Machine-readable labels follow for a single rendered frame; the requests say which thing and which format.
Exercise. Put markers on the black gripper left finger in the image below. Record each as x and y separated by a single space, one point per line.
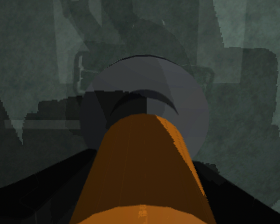
49 196

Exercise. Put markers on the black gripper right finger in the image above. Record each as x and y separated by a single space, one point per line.
229 203

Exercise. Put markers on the orange knob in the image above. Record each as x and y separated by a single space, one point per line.
142 174

